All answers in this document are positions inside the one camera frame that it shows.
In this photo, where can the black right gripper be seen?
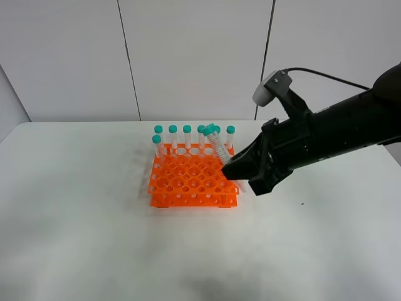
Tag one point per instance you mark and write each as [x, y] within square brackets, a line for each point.
[263, 162]

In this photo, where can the teal-capped test tube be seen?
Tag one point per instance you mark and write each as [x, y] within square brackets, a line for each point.
[217, 145]

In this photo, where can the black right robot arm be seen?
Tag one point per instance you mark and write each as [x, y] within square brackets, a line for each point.
[368, 118]

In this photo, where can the rack tube back far-right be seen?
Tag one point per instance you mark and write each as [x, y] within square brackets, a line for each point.
[230, 130]

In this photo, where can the orange test tube rack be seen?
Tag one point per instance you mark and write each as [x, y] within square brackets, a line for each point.
[190, 178]

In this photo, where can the rack tube second row left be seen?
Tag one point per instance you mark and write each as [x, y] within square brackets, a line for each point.
[159, 149]

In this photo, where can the rack tube back far-left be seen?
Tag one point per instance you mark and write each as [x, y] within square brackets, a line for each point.
[158, 129]

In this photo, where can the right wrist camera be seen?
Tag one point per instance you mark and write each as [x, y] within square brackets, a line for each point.
[275, 85]

